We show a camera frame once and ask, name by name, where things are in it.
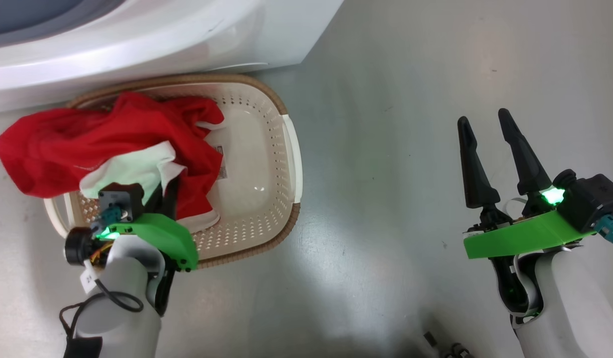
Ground red and white garment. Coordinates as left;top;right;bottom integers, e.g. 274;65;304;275
0;91;225;233

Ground right arm cable teal connector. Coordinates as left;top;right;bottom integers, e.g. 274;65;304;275
592;215;613;252

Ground white front-load washing machine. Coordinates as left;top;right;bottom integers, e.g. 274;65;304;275
0;0;345;114

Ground grey rubber door gasket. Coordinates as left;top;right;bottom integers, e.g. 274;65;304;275
0;0;124;50

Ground white product label sticker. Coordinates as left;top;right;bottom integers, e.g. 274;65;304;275
214;144;229;180

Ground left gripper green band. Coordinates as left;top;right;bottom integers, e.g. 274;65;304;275
64;175;199;317

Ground cream laundry basket brown rim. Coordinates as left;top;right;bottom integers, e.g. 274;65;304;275
44;74;303;269

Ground white paper cable tag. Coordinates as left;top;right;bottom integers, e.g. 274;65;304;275
81;260;100;294

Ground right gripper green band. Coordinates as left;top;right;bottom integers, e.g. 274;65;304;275
457;108;598;260

